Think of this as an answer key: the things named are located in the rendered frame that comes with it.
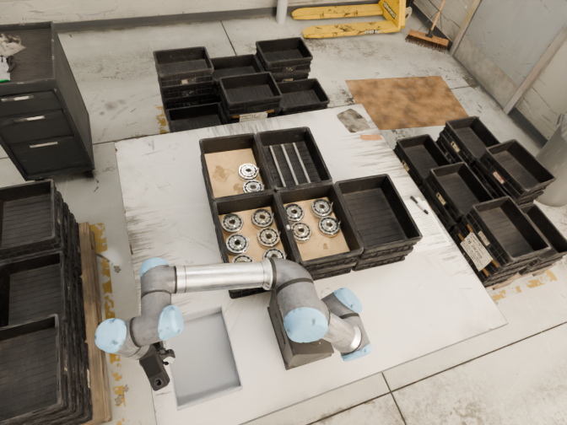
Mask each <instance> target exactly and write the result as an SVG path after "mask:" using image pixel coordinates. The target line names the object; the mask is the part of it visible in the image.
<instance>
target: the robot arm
mask: <svg viewBox="0 0 567 425"><path fill-rule="evenodd" d="M139 280H140V284H141V315H139V316H136V317H133V318H131V319H127V320H120V319H108V320H105V321H103V322H102V323H101V324H100V325H99V326H98V328H97V330H96V332H95V334H94V341H95V344H96V346H97V347H98V348H99V349H101V350H104V351H105V352H107V353H113V354H115V355H119V356H122V357H124V358H130V359H135V360H139V365H140V366H141V367H143V370H144V372H145V374H146V375H147V377H148V381H149V383H150V384H151V386H152V388H153V390H154V391H158V390H161V389H163V388H165V387H166V386H167V385H168V384H169V382H170V377H169V375H168V374H167V372H166V370H165V366H167V365H168V364H169V363H170V364H172V363H173V362H174V361H175V359H176V356H175V352H174V350H172V349H171V348H170V344H169V343H168V342H166V347H164V344H163V341H165V340H167V339H169V338H171V337H173V336H177V335H179V334H181V332H182V331H183V327H184V321H183V318H182V313H181V311H180V309H179V307H178V306H176V305H172V302H171V294H176V293H196V292H207V291H219V290H230V289H241V288H264V289H265V290H274V291H275V292H276V294H277V298H278V303H279V307H280V310H281V314H282V317H283V326H284V329H285V330H286V332H287V335H288V337H289V338H290V339H291V340H292V341H294V342H313V341H318V340H320V339H324V340H326V341H328V342H330V343H331V344H332V345H333V347H334V348H335V349H336V350H338V351H339V352H340V354H341V358H342V359H343V361H344V362H348V361H352V360H355V359H357V358H362V357H363V356H365V355H367V354H369V353H370V352H371V351H372V346H371V342H370V340H369V338H368V336H367V333H366V331H365V328H364V325H363V322H362V320H361V318H360V316H359V313H360V312H361V311H362V304H361V303H360V301H359V299H358V297H357V296H356V295H355V294H354V293H353V292H352V291H351V290H350V289H348V288H345V287H341V288H339V289H337V290H334V291H333V292H332V293H330V294H328V295H327V296H325V297H324V298H322V299H319V297H318V294H317V291H316V287H315V285H314V282H313V279H312V277H311V275H310V273H309V272H308V271H307V270H306V269H305V268H304V267H302V266H301V265H299V264H297V263H295V262H293V261H289V260H286V259H283V258H276V257H268V258H264V259H263V260H262V261H253V262H236V263H220V264H204V265H188V266H170V265H169V263H168V261H167V260H166V259H164V258H162V259H160V258H159V257H154V258H150V259H147V260H146V261H145V262H144V263H143V264H142V265H141V267H140V278H139Z"/></svg>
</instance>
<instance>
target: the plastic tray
mask: <svg viewBox="0 0 567 425"><path fill-rule="evenodd" d="M182 318H183V321H184V327H183V331H182V332H181V334H179V335H177V336H173V337H171V338H169V339H167V340H165V345H166V342H168V343H169V344H170V348H171V349H172V350H174V352H175V361H174V362H173V363H172V364H170V363H169V366H170V376H171V381H172V387H173V392H174V397H175V407H176V410H177V411H180V410H183V409H186V408H188V407H191V406H195V405H198V404H201V403H204V402H207V401H211V400H214V399H217V398H219V397H222V396H225V395H229V394H232V393H235V392H237V391H240V390H242V389H243V384H242V381H241V377H240V372H239V369H238V365H237V362H236V358H235V352H234V348H233V345H232V341H231V338H230V332H229V329H228V326H227V322H226V319H225V315H224V309H223V305H220V306H217V307H213V308H210V309H205V310H201V311H198V312H194V313H190V314H187V315H183V316H182Z"/></svg>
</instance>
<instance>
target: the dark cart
mask: <svg viewBox="0 0 567 425"><path fill-rule="evenodd" d="M1 33H4V34H5V35H6V36H8V35H18V36H19V37H20V39H21V44H20V45H22V46H24V47H26V48H24V49H23V50H21V51H18V52H17V53H15V54H13V58H12V60H11V63H12V62H15V63H16V66H15V68H14V69H13V71H12V72H11V73H10V74H9V77H10V81H7V82H1V83H0V145H1V146H2V148H3V150H4V151H5V153H6V154H7V156H9V158H10V159H11V161H12V162H13V164H14V166H15V167H16V169H17V170H18V171H19V173H20V174H21V175H22V177H23V178H24V180H25V181H29V180H35V181H39V180H44V178H49V177H53V176H59V175H68V174H73V173H78V172H84V171H86V173H87V175H88V176H89V178H93V177H94V175H93V169H95V161H94V152H93V144H92V137H91V129H90V121H89V112H88V111H87V108H86V106H85V103H84V100H83V97H82V95H81V93H80V91H79V88H78V85H77V82H76V80H75V77H74V76H73V72H72V69H71V67H70V65H69V62H68V59H67V57H66V54H65V52H64V50H63V47H62V43H61V41H60V39H59V37H58V34H57V31H56V28H55V26H54V24H53V22H52V21H46V22H34V23H22V24H0V35H1Z"/></svg>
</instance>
